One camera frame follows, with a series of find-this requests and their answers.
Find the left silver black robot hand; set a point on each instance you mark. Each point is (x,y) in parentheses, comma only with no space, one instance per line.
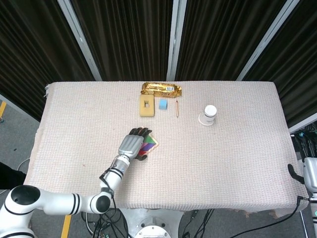
(130,145)

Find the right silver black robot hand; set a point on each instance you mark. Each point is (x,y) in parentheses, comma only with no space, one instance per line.
(311,173)

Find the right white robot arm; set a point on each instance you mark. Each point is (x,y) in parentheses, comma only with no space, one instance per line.
(313,218)

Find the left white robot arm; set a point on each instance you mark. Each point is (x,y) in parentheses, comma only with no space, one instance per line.
(111,176)

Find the small pink triangle tangram piece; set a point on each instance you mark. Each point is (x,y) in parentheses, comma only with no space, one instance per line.
(144,146)

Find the purple block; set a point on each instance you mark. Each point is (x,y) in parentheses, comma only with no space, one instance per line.
(149,148)

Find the large green triangle tangram piece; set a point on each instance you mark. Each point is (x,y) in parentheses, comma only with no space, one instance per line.
(150,141)

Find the tan wooden block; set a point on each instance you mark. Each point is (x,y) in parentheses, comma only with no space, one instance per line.
(143,111)

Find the light blue foam cube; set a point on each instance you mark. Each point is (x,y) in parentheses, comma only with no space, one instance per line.
(162,104)

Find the short wooden pencil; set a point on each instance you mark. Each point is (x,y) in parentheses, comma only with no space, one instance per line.
(177,109)

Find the gold foil snack packet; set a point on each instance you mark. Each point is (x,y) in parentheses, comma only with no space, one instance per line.
(158,87)

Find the upturned white paper cup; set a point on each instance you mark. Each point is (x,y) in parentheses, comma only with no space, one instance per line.
(207,116)

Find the dark pleated curtain panel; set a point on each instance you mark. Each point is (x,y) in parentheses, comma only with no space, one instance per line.
(29,49)
(123,37)
(218,37)
(297,62)

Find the person in black clothes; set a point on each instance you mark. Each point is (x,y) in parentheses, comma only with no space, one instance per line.
(10,176)

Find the colourful tangram puzzle tray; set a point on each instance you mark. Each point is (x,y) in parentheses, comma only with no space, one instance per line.
(155,143)

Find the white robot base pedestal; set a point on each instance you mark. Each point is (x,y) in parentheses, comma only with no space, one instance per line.
(151,223)

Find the aluminium partition post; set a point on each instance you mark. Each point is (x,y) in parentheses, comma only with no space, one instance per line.
(174,44)
(79,37)
(269,37)

